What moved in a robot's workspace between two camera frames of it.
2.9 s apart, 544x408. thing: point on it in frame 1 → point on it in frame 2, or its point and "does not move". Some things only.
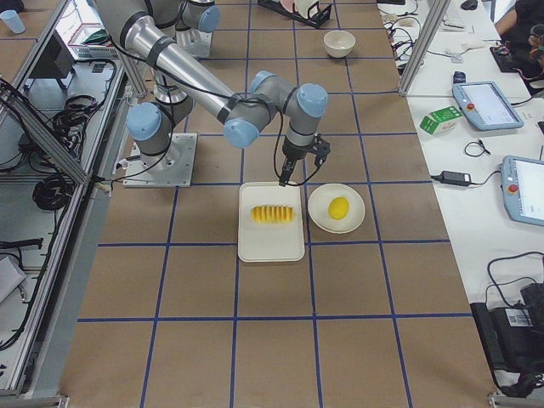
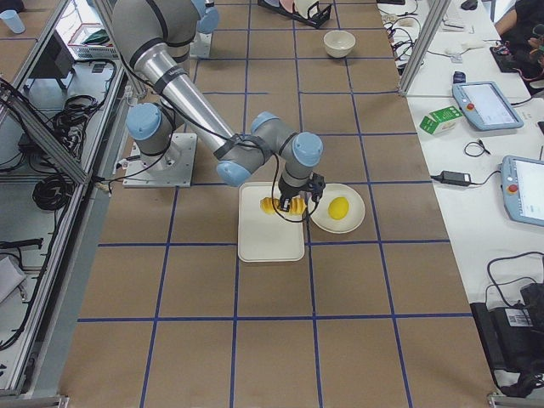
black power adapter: [455, 178] does not move
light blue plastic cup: [14, 20] does not move
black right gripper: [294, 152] → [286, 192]
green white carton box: [439, 119] does not move
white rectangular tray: [259, 242] does not move
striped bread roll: [272, 214] → [271, 206]
